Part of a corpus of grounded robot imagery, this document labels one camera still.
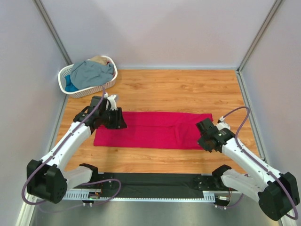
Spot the red t shirt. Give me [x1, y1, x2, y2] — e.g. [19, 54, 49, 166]
[94, 112, 213, 150]

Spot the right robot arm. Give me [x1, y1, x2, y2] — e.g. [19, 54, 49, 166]
[196, 118, 300, 221]

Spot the bright blue garment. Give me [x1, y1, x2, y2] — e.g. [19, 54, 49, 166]
[65, 74, 78, 92]

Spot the white plastic laundry basket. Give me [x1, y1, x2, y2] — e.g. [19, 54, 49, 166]
[57, 56, 118, 98]

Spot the aluminium frame rail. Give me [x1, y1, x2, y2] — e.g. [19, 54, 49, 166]
[236, 71, 267, 161]

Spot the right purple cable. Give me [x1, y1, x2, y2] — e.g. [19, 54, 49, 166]
[222, 106, 299, 221]

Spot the aluminium corner post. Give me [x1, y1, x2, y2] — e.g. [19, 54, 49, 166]
[237, 0, 284, 73]
[33, 0, 72, 65]

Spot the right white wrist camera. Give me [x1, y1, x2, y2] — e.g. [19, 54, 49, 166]
[216, 116, 230, 130]

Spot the right aluminium corner post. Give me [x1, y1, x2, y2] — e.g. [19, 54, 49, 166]
[237, 0, 284, 73]

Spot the grey blue shirt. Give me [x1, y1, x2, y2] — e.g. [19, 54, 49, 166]
[70, 60, 115, 90]

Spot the slotted grey cable duct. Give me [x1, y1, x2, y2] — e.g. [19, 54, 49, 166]
[63, 189, 230, 202]

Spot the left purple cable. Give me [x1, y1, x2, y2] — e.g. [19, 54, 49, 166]
[21, 87, 106, 207]

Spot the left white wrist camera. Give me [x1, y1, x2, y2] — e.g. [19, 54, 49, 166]
[104, 92, 119, 110]

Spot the purple cable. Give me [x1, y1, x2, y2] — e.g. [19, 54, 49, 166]
[21, 87, 106, 207]
[222, 106, 299, 221]

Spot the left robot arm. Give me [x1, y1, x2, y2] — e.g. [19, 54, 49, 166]
[22, 94, 127, 204]

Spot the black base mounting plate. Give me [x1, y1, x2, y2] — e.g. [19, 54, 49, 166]
[95, 173, 233, 197]

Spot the left aluminium corner post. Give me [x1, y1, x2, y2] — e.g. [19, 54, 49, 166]
[33, 0, 72, 65]

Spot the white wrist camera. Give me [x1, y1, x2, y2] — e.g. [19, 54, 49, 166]
[104, 92, 119, 110]
[216, 116, 230, 130]

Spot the beige garment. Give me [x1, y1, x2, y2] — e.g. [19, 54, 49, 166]
[89, 55, 109, 65]

